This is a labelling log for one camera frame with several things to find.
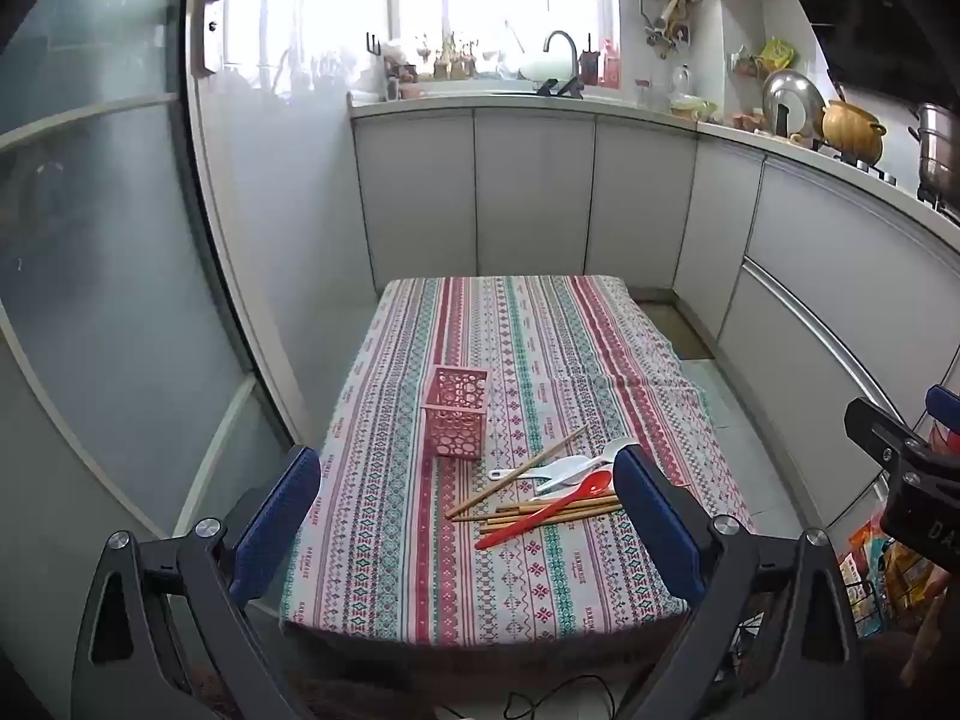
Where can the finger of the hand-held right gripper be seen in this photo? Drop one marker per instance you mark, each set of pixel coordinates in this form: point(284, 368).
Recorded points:
point(877, 427)
point(945, 405)

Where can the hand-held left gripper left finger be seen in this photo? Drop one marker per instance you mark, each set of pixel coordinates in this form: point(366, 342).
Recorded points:
point(276, 529)

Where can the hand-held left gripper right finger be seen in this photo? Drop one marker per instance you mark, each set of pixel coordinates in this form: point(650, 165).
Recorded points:
point(654, 532)

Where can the wooden chopstick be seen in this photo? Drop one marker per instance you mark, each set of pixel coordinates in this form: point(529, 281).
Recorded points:
point(600, 499)
point(517, 472)
point(499, 523)
point(592, 510)
point(517, 506)
point(469, 517)

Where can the white rice paddle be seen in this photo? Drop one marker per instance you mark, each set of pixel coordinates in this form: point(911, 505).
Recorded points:
point(566, 478)

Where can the red plastic spoon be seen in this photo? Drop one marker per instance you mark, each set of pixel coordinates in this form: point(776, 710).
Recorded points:
point(540, 516)

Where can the white plastic spoon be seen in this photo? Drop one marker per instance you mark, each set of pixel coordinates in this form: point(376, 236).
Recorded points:
point(525, 471)

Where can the pink perforated utensil basket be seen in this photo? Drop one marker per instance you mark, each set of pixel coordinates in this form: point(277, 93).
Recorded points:
point(454, 420)

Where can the pile of snack packets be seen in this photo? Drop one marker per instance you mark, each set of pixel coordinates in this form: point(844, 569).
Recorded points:
point(889, 570)

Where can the gas stove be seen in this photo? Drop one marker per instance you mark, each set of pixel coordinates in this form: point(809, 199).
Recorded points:
point(877, 172)

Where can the stainless steel pot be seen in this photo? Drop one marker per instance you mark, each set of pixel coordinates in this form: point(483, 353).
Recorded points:
point(941, 150)

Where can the striped patterned tablecloth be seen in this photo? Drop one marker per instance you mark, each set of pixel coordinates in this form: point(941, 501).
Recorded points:
point(465, 330)

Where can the yellow clay pot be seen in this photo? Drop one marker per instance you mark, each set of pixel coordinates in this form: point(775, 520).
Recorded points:
point(851, 131)

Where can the frosted glass sliding door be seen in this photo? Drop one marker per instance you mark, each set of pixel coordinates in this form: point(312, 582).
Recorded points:
point(97, 277)

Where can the steel wok lid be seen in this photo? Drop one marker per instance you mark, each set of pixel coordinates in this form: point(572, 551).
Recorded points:
point(791, 101)

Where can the white kitchen base cabinets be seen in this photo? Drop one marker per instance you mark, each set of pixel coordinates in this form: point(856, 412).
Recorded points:
point(532, 187)

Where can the yellow packet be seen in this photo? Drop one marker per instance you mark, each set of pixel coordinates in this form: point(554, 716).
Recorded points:
point(776, 54)

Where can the glass jar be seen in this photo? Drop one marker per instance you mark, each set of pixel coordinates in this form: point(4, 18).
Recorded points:
point(680, 81)

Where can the dark range hood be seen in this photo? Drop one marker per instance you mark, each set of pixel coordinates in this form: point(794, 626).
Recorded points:
point(885, 7)

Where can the red bottle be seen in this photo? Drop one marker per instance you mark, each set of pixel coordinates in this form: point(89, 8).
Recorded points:
point(610, 64)

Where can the chrome sink faucet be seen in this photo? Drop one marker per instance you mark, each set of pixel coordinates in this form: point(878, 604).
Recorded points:
point(571, 52)

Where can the windowsill ornaments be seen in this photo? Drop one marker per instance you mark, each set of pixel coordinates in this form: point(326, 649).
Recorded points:
point(442, 56)

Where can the black wall hook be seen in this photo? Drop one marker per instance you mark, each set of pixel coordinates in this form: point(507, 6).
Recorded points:
point(371, 43)

